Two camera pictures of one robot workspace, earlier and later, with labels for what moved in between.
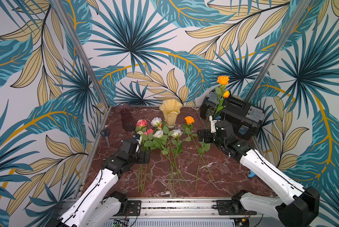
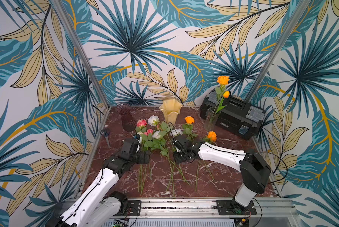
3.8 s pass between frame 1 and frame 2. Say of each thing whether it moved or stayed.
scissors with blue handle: stayed
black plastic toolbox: stayed
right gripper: moved
